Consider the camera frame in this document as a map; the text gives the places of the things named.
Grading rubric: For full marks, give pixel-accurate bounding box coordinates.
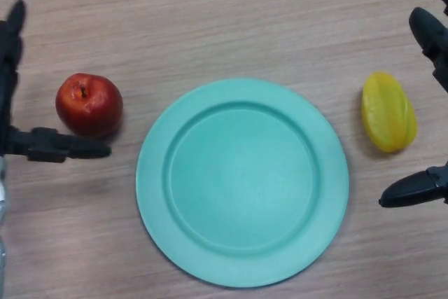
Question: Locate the green round plate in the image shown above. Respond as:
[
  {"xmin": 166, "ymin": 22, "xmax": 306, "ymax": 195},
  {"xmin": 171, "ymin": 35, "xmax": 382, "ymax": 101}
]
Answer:
[{"xmin": 135, "ymin": 77, "xmax": 351, "ymax": 288}]

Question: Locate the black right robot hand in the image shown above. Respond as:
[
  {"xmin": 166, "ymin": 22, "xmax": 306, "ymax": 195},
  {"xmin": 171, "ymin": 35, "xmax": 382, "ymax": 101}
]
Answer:
[{"xmin": 377, "ymin": 0, "xmax": 448, "ymax": 209}]

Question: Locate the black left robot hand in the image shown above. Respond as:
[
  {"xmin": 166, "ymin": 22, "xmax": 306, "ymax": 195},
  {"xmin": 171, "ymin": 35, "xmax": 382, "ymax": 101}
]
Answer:
[{"xmin": 0, "ymin": 0, "xmax": 112, "ymax": 164}]

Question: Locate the yellow starfruit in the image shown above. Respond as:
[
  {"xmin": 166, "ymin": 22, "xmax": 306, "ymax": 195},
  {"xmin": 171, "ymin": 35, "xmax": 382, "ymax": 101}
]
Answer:
[{"xmin": 361, "ymin": 71, "xmax": 418, "ymax": 153}]

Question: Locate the red apple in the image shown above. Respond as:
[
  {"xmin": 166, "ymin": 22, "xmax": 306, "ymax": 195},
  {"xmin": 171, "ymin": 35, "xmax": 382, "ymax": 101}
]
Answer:
[{"xmin": 55, "ymin": 73, "xmax": 124, "ymax": 138}]

